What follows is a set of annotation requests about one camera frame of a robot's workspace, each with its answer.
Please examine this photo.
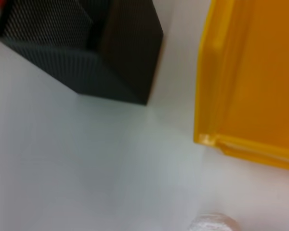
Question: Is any yellow plastic storage bin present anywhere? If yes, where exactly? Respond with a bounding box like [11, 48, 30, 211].
[193, 0, 289, 173]

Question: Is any black mesh pen holder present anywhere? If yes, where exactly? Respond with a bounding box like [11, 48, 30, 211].
[0, 0, 164, 106]

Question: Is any white paper ball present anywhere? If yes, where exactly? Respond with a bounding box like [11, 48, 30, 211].
[187, 212, 240, 231]

